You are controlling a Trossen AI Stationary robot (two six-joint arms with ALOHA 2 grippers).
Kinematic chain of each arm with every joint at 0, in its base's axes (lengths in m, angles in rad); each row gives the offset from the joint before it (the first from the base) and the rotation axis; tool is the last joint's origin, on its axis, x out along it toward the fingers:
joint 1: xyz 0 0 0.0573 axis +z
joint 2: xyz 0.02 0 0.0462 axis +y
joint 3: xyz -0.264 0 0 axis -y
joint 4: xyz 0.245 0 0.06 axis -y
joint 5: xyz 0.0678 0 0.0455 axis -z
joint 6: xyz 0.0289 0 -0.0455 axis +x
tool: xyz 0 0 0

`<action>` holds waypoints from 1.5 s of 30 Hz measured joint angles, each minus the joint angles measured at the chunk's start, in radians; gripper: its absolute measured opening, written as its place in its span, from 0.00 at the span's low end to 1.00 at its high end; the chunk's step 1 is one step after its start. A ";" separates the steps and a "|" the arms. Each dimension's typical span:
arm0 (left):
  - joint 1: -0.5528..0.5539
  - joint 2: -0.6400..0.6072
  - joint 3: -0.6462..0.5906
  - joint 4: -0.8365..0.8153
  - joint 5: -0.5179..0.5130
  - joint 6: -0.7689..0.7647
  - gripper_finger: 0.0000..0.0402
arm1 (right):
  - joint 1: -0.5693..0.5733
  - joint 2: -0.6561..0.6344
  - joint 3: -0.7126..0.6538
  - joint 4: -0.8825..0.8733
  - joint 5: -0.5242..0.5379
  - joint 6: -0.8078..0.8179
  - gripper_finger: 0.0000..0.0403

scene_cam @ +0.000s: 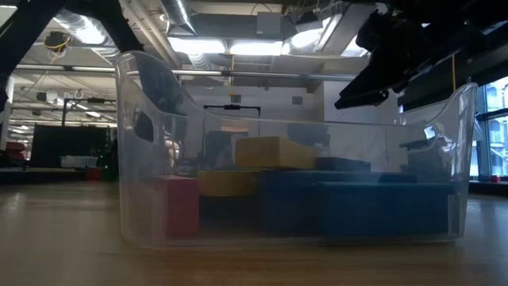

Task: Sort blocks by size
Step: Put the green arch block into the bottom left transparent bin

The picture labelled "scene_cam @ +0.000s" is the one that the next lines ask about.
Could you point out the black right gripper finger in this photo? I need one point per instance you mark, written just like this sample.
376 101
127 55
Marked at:
365 97

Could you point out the yellow rectangular block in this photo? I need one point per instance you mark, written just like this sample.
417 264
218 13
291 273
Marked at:
228 183
274 153

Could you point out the pink block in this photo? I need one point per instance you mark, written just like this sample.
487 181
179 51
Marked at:
182 206

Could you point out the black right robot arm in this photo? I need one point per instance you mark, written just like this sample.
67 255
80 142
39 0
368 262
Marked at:
456 24

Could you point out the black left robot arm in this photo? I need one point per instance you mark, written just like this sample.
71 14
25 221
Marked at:
24 32

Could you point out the grey horizontal pipe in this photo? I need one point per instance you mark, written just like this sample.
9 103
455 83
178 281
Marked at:
246 73

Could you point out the black gantry bar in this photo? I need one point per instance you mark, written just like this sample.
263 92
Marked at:
232 107

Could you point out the small red object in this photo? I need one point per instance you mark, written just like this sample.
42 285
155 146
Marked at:
495 178

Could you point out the clear plastic bin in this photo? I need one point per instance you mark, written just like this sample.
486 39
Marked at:
246 238

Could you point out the orange-red rectangular block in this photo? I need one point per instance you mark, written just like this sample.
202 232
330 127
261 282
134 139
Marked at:
94 174

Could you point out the white box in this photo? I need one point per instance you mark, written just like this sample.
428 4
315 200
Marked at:
79 161

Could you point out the black panel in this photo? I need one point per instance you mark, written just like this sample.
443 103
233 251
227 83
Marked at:
67 143

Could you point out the black ceiling device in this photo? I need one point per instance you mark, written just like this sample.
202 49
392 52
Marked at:
56 39

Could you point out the red background box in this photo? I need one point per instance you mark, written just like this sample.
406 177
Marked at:
16 150

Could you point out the silver rectangular duct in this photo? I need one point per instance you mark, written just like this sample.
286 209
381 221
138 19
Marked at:
337 28

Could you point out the silver round ventilation duct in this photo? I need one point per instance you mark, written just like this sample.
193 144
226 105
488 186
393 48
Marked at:
83 28

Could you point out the black stand frame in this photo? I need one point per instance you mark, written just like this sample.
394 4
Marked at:
64 111

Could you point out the black aluminium table frame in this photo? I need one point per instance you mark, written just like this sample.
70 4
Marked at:
39 176

